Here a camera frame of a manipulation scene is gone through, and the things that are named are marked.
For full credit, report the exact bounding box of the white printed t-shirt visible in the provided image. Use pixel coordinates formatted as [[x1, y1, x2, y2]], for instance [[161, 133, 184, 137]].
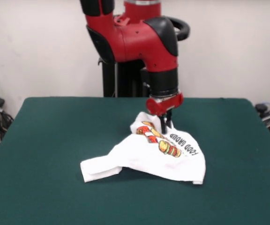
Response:
[[80, 111, 207, 186]]

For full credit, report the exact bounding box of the dark green table cloth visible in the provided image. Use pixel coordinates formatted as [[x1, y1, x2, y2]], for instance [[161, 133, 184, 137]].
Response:
[[0, 97, 270, 225]]

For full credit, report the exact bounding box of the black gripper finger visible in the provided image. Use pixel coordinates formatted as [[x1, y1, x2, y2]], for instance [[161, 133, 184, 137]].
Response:
[[166, 109, 173, 128], [158, 114, 167, 134]]

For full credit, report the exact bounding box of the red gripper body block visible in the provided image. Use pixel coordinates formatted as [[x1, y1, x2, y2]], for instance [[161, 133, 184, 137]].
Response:
[[146, 92, 184, 117]]

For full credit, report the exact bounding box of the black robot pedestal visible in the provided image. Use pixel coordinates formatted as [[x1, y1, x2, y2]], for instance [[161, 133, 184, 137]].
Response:
[[97, 15, 191, 98]]

